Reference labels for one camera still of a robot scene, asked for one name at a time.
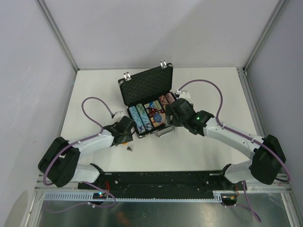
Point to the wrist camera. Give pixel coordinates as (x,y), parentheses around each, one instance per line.
(182,94)
(118,114)

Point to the black poker chip case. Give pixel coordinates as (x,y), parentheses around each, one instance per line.
(148,86)

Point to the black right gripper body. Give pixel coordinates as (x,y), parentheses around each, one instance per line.
(177,121)

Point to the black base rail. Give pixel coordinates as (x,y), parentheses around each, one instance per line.
(166,185)

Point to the purple chip stack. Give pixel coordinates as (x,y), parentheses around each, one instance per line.
(170,98)

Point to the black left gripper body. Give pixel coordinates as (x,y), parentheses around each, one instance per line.
(128,137)

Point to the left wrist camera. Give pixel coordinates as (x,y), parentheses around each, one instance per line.
(118,114)

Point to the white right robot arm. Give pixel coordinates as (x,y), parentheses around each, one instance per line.
(265,155)

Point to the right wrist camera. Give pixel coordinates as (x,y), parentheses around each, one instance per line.
(182,94)

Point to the green chip stack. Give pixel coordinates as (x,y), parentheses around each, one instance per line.
(144,117)

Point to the blue card deck box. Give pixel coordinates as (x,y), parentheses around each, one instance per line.
(154,104)

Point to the red chip stack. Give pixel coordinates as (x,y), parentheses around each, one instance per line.
(163,101)

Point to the triangular all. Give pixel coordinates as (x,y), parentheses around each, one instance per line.
(151,111)

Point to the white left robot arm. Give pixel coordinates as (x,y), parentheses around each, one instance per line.
(60,164)

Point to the red card deck box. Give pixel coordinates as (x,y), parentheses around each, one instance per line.
(155,124)

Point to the white cable duct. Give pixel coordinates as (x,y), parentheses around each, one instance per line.
(94,196)

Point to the blue small blind button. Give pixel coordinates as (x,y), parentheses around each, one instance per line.
(158,118)

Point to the light blue chip stack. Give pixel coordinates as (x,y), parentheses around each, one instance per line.
(135,115)

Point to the clear dealer button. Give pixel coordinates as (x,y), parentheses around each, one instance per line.
(167,119)

